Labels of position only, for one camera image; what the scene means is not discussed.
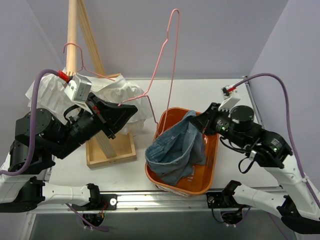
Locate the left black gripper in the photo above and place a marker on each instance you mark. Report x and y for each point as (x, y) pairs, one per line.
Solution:
(101, 120)

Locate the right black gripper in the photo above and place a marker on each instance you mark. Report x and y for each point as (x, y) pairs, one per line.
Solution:
(212, 120)

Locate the pink wire hanger front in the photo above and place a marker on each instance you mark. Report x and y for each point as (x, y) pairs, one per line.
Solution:
(146, 93)

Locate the pink wire hanger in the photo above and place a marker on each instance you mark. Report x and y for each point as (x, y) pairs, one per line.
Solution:
(146, 93)
(83, 63)

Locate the white pleated skirt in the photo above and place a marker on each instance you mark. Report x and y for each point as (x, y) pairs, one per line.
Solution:
(52, 96)

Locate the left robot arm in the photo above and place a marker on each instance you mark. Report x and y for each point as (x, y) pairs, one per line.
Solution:
(39, 138)

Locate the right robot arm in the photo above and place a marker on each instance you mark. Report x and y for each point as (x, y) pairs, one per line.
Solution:
(297, 208)

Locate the wooden clothes rack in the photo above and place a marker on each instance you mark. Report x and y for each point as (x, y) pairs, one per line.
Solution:
(100, 150)

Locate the orange plastic basket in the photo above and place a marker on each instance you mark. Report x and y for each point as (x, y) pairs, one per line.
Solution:
(202, 176)

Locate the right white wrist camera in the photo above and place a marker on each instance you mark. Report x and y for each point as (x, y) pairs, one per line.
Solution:
(230, 98)

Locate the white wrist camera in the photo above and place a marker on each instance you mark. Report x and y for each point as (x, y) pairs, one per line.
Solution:
(77, 90)
(230, 98)

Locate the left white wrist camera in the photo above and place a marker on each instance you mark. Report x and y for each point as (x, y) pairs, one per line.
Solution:
(77, 90)

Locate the aluminium mounting rail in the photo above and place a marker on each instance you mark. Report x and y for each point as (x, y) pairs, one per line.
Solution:
(135, 192)

